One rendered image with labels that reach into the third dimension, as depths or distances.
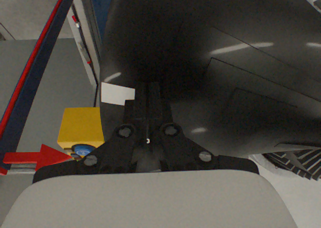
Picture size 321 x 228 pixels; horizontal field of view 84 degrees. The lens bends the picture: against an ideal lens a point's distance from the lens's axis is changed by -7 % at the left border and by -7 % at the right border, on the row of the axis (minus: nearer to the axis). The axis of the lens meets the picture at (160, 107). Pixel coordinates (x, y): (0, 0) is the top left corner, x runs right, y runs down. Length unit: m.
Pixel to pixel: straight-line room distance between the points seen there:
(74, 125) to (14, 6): 1.27
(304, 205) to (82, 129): 0.56
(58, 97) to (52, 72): 0.21
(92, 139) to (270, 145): 0.33
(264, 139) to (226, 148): 0.04
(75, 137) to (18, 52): 1.22
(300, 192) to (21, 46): 1.67
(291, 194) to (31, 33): 1.71
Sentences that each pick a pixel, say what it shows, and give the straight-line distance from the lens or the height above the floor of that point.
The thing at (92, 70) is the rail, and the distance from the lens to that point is 0.57.
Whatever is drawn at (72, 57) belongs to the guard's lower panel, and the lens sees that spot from 1.38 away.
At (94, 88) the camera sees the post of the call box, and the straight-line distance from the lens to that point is 0.59.
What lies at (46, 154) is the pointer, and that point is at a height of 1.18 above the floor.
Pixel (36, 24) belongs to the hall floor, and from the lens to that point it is 1.64.
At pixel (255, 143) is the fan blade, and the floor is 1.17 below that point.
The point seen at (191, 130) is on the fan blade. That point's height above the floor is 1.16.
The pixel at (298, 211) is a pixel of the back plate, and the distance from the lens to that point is 0.61.
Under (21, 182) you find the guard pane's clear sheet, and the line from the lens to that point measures 1.06.
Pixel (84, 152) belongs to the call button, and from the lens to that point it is 0.46.
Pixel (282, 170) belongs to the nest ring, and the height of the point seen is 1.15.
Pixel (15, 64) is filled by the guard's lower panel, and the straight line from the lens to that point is 1.52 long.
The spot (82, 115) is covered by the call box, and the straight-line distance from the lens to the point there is 0.46.
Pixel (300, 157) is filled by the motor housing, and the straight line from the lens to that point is 0.36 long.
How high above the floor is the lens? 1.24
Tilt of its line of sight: 33 degrees down
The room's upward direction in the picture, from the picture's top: 176 degrees clockwise
